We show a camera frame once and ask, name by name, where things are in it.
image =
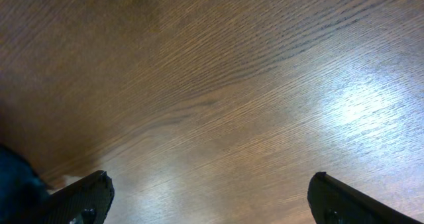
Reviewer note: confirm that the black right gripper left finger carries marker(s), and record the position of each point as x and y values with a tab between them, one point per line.
87	200

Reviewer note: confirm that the blue denim jeans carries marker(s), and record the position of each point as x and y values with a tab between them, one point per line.
21	187

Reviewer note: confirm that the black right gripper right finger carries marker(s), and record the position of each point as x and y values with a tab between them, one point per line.
332	201

